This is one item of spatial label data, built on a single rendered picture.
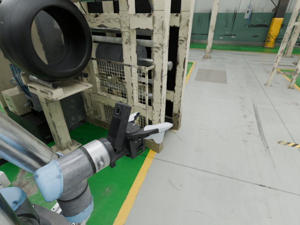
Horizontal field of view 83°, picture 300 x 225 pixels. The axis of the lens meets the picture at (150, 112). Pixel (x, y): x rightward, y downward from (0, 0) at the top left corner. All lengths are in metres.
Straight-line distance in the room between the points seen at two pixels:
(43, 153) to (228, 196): 1.52
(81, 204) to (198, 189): 1.34
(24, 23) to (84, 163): 1.04
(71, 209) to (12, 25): 1.09
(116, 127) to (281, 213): 1.62
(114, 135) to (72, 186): 0.15
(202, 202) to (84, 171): 1.33
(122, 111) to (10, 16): 1.03
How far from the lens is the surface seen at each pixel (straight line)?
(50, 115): 1.93
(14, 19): 1.33
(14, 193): 0.61
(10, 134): 0.47
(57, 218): 0.79
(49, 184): 0.41
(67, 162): 0.42
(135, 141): 0.48
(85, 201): 0.49
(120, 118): 0.44
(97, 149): 0.43
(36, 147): 0.51
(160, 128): 0.48
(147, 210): 1.56
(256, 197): 1.85
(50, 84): 1.45
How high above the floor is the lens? 1.36
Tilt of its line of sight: 30 degrees down
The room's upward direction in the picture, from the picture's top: straight up
